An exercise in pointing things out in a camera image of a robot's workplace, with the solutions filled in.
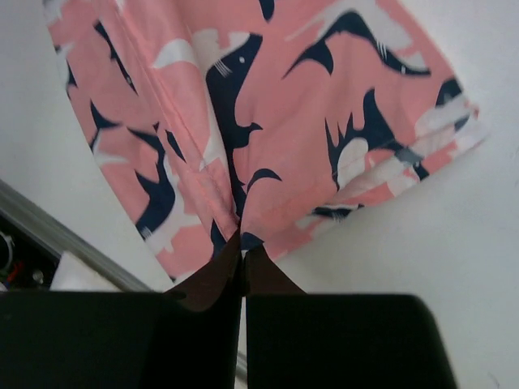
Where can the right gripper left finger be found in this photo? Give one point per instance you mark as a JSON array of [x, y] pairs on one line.
[[186, 337]]

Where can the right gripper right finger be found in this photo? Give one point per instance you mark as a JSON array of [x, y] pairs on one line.
[[301, 340]]

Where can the pink shark print shorts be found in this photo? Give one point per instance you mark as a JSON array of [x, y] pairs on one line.
[[262, 120]]

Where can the aluminium front rail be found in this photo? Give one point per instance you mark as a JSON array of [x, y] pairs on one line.
[[55, 238]]

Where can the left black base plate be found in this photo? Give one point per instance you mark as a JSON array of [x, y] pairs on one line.
[[20, 255]]

